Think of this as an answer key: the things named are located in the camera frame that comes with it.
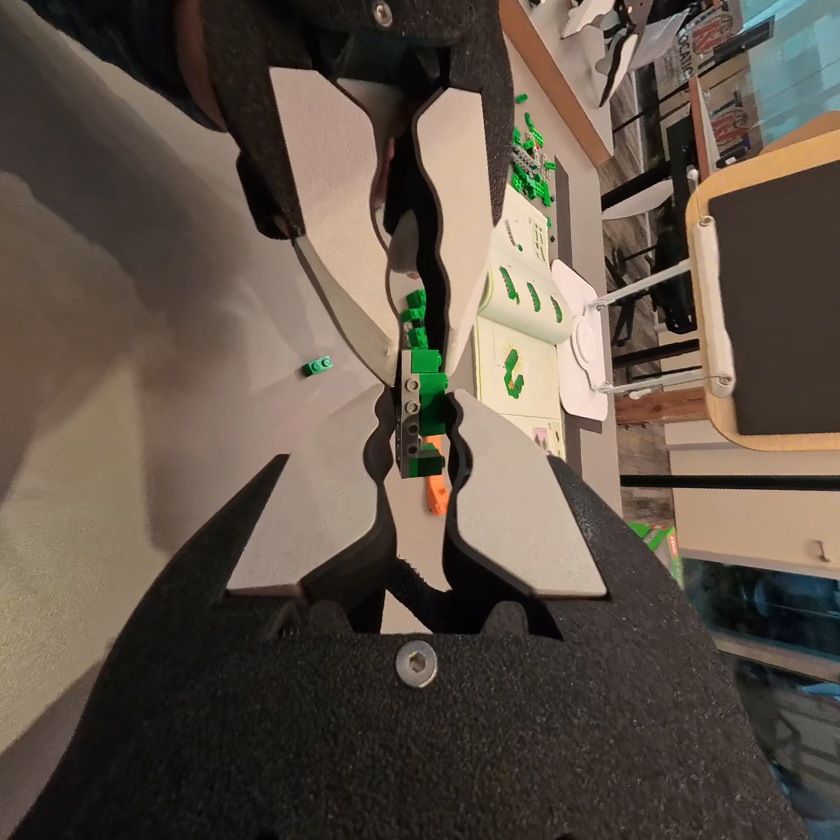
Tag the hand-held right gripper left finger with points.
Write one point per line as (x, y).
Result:
(315, 505)

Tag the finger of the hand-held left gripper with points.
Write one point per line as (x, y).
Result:
(463, 197)
(328, 184)

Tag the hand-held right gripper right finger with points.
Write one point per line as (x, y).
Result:
(518, 518)

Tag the small green brick cluster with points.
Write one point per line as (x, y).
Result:
(415, 318)

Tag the green grey brick assembly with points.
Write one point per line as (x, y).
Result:
(430, 394)

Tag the person's left forearm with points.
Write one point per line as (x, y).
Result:
(131, 39)

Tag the white desk with wooden edge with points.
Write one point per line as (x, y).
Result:
(551, 59)

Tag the grey desk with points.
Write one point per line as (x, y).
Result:
(131, 275)

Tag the pile of green bricks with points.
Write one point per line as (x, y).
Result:
(528, 174)

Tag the orange brick piece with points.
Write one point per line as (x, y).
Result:
(436, 495)

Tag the open instruction booklet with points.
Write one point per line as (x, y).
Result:
(544, 394)

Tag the green cardboard box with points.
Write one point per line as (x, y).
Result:
(656, 544)

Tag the white stand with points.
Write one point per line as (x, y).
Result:
(577, 387)

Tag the black rod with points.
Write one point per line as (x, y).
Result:
(722, 482)

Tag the spare black white gripper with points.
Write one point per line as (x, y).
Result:
(617, 52)

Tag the white cabinet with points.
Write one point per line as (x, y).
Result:
(741, 525)

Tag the red lettered sign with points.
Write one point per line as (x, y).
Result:
(705, 36)

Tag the wood framed black board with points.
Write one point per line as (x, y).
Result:
(781, 295)

